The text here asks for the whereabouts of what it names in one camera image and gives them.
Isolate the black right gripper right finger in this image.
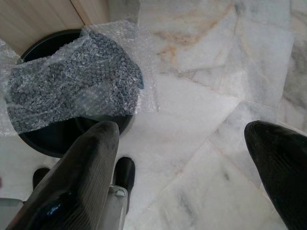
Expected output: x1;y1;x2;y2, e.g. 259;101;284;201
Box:
244;120;307;230

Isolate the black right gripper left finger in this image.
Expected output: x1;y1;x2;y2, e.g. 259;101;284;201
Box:
4;120;120;230

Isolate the clear bubble wrap sheet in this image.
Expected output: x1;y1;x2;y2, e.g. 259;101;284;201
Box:
0;20;161;139

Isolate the black round rubbish bin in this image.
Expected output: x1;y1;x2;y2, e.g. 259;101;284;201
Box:
17;29;135;159

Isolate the black robot foot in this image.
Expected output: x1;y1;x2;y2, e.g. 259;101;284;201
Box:
112;156;136;214
32;167;51;190

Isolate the grey robot leg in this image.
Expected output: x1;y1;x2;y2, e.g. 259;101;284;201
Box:
102;184;128;230

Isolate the light wooden panel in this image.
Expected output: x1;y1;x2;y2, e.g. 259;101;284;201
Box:
0;0;111;56

